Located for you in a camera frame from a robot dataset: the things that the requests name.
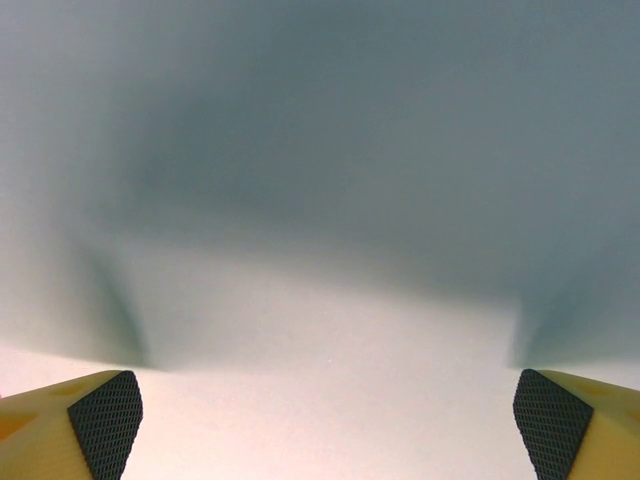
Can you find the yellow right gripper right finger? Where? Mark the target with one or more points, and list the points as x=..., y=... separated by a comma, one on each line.
x=590, y=430

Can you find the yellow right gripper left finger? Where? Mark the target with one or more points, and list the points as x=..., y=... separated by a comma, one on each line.
x=60, y=430

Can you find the light green paper sheet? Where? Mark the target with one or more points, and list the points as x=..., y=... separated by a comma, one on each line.
x=320, y=200

